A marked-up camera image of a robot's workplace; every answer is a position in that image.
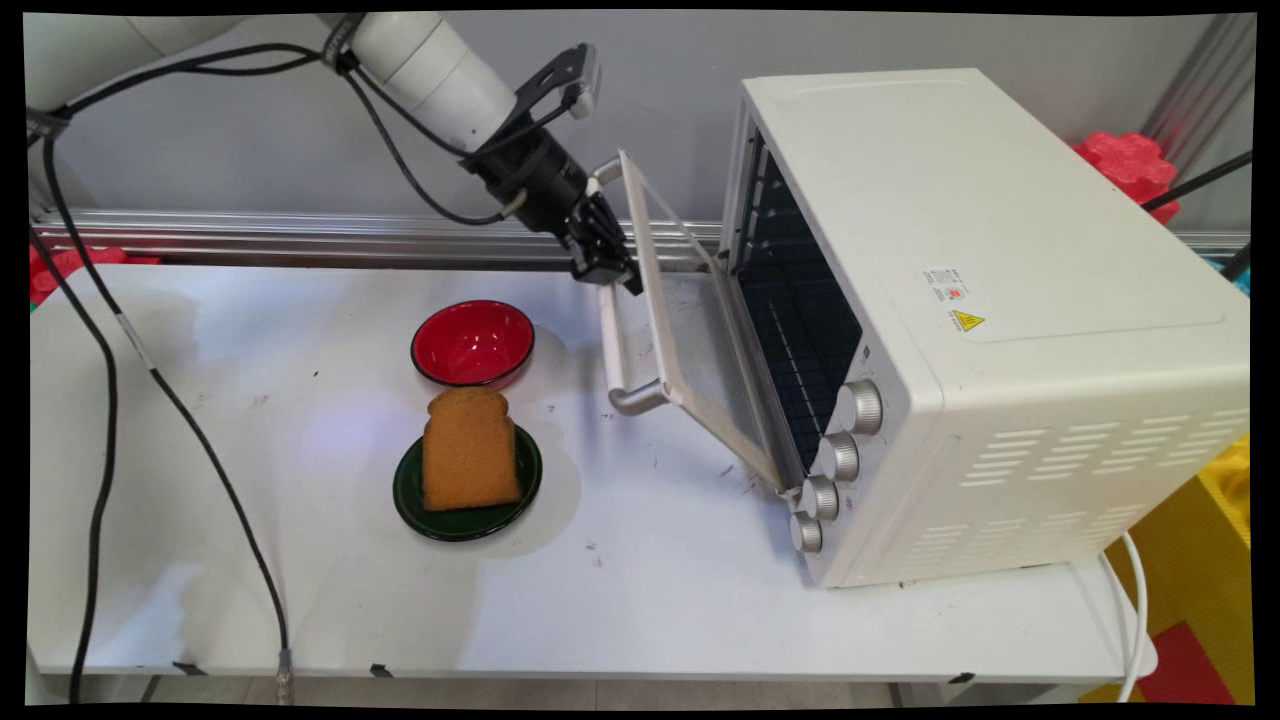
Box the aluminium profile post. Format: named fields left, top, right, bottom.
left=1140, top=14, right=1257, bottom=173

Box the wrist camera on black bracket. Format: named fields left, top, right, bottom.
left=494, top=43, right=603, bottom=151

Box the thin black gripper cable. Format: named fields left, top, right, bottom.
left=338, top=52, right=529, bottom=228

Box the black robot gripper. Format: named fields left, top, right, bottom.
left=464, top=126, right=645, bottom=297

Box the thick black cable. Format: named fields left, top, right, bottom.
left=28, top=228, right=121, bottom=705

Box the black rod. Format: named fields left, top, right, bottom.
left=1143, top=150, right=1254, bottom=213

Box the red plastic object right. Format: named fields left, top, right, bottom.
left=1073, top=132, right=1182, bottom=225

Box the metal wire oven rack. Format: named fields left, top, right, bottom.
left=738, top=150, right=865, bottom=471

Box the yellow floor mat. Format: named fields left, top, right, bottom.
left=1078, top=470, right=1255, bottom=705

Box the brown toast slice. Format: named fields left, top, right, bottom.
left=421, top=386, right=523, bottom=512

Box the black cable with metal connector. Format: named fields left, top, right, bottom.
left=28, top=40, right=351, bottom=706

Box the glass oven door with handle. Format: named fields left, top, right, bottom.
left=588, top=149, right=807, bottom=498

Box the red floor mat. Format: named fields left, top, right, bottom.
left=1138, top=621, right=1237, bottom=705

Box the white power cable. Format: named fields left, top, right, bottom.
left=1098, top=530, right=1151, bottom=704

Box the aluminium profile rail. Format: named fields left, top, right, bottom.
left=30, top=207, right=1251, bottom=274

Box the yellow foam piece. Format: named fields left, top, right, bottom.
left=1198, top=434, right=1252, bottom=547

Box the red foam piece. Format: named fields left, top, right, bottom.
left=30, top=243, right=161, bottom=307

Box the red bowl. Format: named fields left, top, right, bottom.
left=410, top=299, right=537, bottom=390

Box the dark green plate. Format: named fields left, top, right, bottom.
left=392, top=424, right=544, bottom=543

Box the white toaster oven body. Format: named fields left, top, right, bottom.
left=722, top=68, right=1251, bottom=590

